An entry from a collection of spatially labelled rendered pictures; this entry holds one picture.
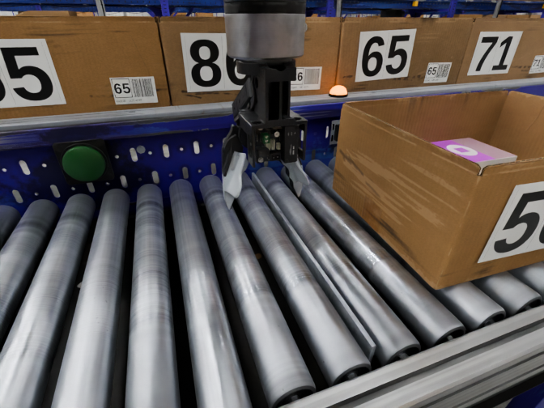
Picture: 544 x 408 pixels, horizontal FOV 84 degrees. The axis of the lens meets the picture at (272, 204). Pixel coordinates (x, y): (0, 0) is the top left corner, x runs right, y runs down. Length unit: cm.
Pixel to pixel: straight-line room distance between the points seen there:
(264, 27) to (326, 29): 44
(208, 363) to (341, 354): 14
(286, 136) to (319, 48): 43
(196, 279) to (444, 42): 85
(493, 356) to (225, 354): 28
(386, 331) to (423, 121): 44
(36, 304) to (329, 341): 35
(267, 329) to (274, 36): 31
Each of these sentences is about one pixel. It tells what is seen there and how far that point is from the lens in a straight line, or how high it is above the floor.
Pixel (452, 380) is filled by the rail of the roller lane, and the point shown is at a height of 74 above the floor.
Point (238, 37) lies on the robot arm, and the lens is 36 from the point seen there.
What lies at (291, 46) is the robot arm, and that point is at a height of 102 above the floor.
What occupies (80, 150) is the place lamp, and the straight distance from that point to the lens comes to 66.
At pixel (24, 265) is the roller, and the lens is 58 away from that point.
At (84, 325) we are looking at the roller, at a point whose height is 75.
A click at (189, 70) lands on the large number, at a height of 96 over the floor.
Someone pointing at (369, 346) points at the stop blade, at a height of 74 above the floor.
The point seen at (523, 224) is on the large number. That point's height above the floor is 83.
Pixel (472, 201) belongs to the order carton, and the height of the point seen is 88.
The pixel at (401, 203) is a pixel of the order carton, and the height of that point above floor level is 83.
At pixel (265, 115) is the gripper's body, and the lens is 36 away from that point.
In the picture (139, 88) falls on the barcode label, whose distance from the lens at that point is 70.
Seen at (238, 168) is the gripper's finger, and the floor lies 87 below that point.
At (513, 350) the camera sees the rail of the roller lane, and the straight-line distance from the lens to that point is 44.
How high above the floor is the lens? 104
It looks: 31 degrees down
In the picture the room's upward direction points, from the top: straight up
